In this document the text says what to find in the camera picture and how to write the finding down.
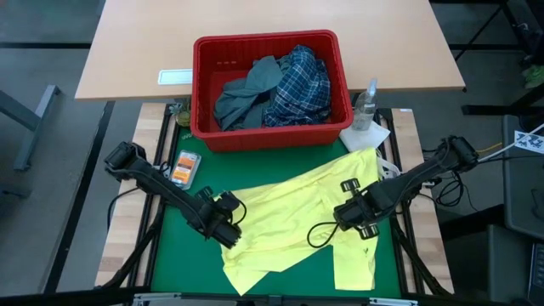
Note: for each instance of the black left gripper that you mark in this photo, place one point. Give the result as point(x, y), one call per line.
point(225, 236)

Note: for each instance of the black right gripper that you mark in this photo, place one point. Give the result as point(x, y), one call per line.
point(367, 208)

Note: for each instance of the yellow shirt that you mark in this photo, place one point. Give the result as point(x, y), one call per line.
point(280, 221)

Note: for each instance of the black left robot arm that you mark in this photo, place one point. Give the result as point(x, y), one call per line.
point(161, 187)

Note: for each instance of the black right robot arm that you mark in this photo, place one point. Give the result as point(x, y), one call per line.
point(416, 176)

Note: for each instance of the red plastic laundry bin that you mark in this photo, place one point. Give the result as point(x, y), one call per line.
point(272, 138)

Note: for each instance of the green table mat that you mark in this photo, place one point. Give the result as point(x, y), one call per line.
point(191, 263)

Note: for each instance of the white tote bag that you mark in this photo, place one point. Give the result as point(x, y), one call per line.
point(361, 138)

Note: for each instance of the orange-labelled clear plastic package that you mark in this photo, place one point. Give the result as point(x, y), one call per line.
point(185, 170)

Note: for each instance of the clear plastic spray bottle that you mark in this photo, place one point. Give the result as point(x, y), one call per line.
point(363, 112)

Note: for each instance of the small potted plant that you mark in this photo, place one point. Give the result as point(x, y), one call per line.
point(183, 117)

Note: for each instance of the grey-blue garment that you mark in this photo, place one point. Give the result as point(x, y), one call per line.
point(242, 102)

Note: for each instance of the blue plaid shirt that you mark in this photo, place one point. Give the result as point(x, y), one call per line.
point(304, 85)

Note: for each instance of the black metal desk base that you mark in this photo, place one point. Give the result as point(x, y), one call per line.
point(484, 109)

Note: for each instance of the grey plastic case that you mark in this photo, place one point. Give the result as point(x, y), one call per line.
point(523, 191)

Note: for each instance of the white rectangular label plate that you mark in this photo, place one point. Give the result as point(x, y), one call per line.
point(175, 77)

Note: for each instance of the black-and-white printed marker tag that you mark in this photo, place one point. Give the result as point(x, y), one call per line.
point(529, 142)

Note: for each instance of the black keyboard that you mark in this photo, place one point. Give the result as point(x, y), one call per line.
point(536, 272)

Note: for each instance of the light wooden table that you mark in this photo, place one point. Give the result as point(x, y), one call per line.
point(140, 42)

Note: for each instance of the person's foot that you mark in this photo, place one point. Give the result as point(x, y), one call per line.
point(534, 76)

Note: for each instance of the grey metal table leg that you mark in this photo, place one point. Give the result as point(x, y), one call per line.
point(38, 110)

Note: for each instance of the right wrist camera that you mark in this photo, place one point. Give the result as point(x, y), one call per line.
point(344, 217)

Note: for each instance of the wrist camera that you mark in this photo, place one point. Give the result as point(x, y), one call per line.
point(229, 202)
point(344, 217)

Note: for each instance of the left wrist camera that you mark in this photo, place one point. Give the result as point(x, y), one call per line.
point(229, 202)

